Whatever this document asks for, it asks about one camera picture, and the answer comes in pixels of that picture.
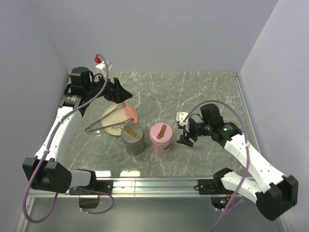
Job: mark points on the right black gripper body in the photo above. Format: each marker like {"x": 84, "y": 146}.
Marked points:
{"x": 197, "y": 129}

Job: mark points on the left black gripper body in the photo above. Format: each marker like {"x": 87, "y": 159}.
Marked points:
{"x": 105, "y": 92}

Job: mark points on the pink round lid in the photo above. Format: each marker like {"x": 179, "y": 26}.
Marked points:
{"x": 161, "y": 134}

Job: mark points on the pink cylindrical container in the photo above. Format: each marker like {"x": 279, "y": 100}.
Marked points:
{"x": 161, "y": 149}

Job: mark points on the metal serving tongs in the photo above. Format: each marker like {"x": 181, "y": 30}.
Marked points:
{"x": 96, "y": 127}

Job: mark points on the grey round lid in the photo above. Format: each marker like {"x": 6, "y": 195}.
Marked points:
{"x": 132, "y": 134}

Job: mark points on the grey cylindrical container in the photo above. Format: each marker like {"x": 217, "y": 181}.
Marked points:
{"x": 135, "y": 148}

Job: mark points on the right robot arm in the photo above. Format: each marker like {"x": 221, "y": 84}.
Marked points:
{"x": 272, "y": 191}

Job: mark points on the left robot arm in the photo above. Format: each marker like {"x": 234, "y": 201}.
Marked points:
{"x": 44, "y": 171}

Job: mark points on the pink and cream plate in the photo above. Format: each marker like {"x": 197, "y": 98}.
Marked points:
{"x": 118, "y": 116}

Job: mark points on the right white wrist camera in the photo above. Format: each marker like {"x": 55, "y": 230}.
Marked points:
{"x": 182, "y": 119}

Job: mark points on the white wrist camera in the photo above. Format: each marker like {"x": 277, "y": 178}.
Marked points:
{"x": 101, "y": 64}
{"x": 182, "y": 119}

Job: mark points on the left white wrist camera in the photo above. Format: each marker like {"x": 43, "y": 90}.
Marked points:
{"x": 101, "y": 64}

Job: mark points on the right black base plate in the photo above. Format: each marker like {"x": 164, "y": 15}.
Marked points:
{"x": 211, "y": 187}

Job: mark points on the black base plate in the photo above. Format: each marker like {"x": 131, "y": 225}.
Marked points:
{"x": 104, "y": 186}
{"x": 211, "y": 187}

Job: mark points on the aluminium mounting rail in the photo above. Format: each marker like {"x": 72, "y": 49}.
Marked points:
{"x": 165, "y": 187}

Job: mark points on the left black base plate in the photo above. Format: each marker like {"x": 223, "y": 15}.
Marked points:
{"x": 104, "y": 186}

